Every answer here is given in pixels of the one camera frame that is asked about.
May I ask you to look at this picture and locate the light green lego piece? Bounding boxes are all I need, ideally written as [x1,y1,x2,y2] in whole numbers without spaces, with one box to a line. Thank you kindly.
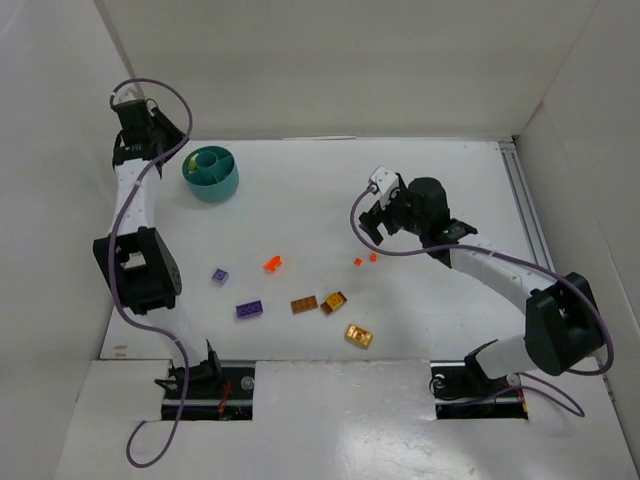
[187,152,199,174]

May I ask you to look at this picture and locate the orange translucent lego brick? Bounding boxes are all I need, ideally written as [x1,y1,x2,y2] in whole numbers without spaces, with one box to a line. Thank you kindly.
[320,291,347,315]

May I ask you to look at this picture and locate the yellow lego brick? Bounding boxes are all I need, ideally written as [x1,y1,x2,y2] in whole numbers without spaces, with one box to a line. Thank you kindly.
[344,324,373,349]

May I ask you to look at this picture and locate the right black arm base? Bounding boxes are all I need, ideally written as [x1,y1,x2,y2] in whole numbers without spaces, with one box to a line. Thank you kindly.
[428,340,528,420]

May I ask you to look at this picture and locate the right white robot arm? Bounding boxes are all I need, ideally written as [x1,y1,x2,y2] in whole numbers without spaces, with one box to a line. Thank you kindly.
[350,167,613,380]

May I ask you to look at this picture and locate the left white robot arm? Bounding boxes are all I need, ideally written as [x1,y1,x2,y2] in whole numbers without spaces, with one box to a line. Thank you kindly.
[93,99,224,400]

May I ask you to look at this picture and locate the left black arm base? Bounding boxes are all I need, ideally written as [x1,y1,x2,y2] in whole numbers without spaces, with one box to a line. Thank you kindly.
[154,342,256,421]

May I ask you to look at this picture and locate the teal round divided container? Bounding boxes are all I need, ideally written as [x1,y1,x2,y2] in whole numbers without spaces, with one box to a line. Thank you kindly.
[182,146,239,203]

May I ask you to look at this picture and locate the brown flat lego plate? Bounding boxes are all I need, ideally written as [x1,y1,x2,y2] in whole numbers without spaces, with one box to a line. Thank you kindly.
[290,296,319,315]

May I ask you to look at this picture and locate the red orange lego piece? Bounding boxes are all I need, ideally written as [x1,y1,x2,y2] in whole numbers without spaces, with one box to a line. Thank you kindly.
[263,255,283,273]

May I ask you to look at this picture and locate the purple long lego brick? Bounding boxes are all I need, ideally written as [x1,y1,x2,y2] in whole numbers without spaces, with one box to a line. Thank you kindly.
[235,300,264,320]

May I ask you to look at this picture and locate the small purple square lego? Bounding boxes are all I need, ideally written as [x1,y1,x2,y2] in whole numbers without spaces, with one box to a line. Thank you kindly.
[211,268,229,285]

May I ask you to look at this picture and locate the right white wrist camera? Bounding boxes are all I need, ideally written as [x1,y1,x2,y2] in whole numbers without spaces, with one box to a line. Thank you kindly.
[369,165,401,210]

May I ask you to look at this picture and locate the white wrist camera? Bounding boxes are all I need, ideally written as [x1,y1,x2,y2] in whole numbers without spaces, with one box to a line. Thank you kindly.
[109,85,141,106]
[369,165,401,210]

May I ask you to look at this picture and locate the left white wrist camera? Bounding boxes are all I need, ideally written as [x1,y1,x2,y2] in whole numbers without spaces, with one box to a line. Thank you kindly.
[109,85,141,106]

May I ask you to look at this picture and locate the aluminium rail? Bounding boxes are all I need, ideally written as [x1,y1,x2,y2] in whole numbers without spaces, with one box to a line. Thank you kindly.
[498,140,555,270]

